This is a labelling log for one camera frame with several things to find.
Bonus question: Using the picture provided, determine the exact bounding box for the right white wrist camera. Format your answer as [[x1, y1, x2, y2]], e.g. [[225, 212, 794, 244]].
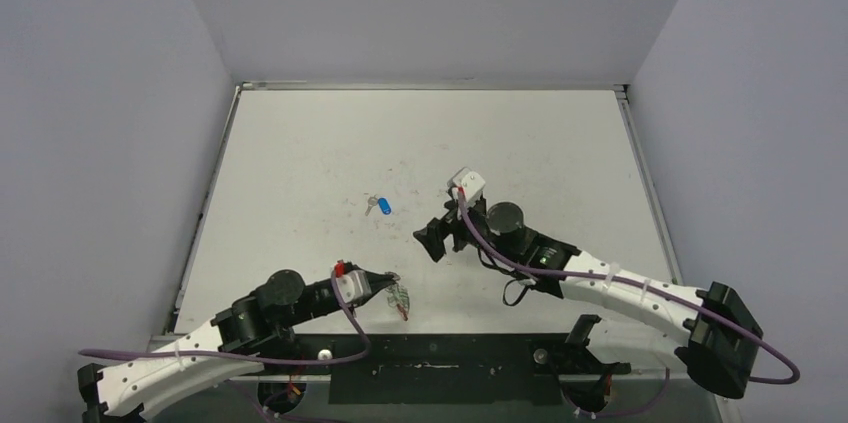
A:
[[447, 167, 486, 205]]

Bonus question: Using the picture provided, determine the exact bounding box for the metal keyring with red handle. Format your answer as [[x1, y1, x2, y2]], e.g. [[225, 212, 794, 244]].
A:
[[386, 273, 411, 321]]

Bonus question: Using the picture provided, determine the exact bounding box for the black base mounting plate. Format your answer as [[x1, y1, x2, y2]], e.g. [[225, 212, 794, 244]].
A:
[[258, 332, 631, 406]]

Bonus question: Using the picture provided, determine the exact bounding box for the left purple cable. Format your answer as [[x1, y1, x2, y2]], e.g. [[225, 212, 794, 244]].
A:
[[78, 270, 372, 368]]

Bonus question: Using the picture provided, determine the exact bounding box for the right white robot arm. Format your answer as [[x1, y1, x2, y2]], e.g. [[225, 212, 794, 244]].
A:
[[413, 199, 763, 399]]

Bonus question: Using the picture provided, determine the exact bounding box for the aluminium table frame rail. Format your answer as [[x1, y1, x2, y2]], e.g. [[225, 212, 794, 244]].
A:
[[135, 82, 737, 423]]

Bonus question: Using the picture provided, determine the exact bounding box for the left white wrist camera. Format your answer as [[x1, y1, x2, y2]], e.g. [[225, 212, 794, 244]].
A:
[[333, 260, 372, 306]]

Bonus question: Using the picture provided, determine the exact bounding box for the blue capped key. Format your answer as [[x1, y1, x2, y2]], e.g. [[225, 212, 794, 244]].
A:
[[364, 195, 392, 216]]

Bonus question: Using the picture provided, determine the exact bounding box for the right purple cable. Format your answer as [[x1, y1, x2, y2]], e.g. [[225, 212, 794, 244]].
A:
[[457, 188, 802, 386]]

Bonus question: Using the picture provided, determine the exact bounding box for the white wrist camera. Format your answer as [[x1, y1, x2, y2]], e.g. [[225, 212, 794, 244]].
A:
[[333, 260, 372, 306], [447, 167, 486, 205]]

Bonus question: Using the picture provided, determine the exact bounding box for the green capped key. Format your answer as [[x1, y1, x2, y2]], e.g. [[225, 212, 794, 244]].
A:
[[390, 284, 410, 308]]

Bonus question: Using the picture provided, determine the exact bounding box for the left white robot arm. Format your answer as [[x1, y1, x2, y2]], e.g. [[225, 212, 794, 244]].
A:
[[77, 261, 400, 422]]

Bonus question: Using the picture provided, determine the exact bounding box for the purple cable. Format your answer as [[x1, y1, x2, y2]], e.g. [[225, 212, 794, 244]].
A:
[[457, 188, 802, 386], [78, 270, 372, 368]]

